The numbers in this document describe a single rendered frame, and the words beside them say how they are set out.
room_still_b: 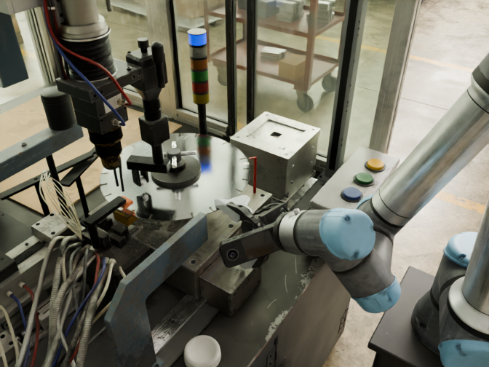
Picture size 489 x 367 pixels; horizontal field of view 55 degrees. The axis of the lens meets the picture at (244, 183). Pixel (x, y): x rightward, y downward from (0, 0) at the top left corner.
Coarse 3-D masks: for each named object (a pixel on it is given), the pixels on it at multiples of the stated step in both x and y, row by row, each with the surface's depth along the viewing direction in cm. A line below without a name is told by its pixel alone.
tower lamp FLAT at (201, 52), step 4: (192, 48) 117; (196, 48) 116; (200, 48) 116; (204, 48) 117; (192, 52) 118; (196, 52) 117; (200, 52) 117; (204, 52) 118; (192, 56) 118; (196, 56) 118; (200, 56) 118; (204, 56) 118
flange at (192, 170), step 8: (184, 160) 103; (192, 160) 106; (176, 168) 101; (184, 168) 103; (192, 168) 103; (200, 168) 104; (152, 176) 102; (160, 176) 101; (168, 176) 101; (176, 176) 101; (184, 176) 101; (192, 176) 101; (168, 184) 100; (176, 184) 100; (184, 184) 100
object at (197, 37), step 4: (196, 28) 118; (200, 28) 118; (188, 32) 115; (192, 32) 115; (196, 32) 115; (200, 32) 115; (204, 32) 115; (188, 36) 116; (192, 36) 115; (196, 36) 115; (200, 36) 115; (204, 36) 116; (188, 40) 117; (192, 40) 116; (196, 40) 115; (200, 40) 115; (204, 40) 116; (192, 44) 116; (196, 44) 116; (200, 44) 116; (204, 44) 117
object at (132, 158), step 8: (152, 152) 92; (160, 152) 92; (128, 160) 94; (136, 160) 94; (144, 160) 94; (152, 160) 94; (160, 160) 93; (168, 160) 94; (128, 168) 95; (136, 168) 94; (144, 168) 94; (152, 168) 94; (160, 168) 93; (168, 168) 94; (136, 176) 96; (144, 176) 98; (136, 184) 97
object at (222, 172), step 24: (144, 144) 113; (168, 144) 113; (192, 144) 113; (216, 144) 113; (216, 168) 105; (240, 168) 105; (120, 192) 98; (144, 192) 98; (168, 192) 98; (192, 192) 98; (216, 192) 98; (240, 192) 98; (144, 216) 92; (168, 216) 92
